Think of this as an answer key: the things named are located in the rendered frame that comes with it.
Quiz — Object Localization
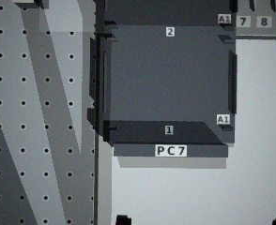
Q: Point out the grey perforated base plate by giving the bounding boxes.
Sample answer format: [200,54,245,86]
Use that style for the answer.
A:
[0,0,103,225]

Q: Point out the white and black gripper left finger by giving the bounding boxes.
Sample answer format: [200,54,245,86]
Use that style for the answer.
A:
[115,215,131,225]

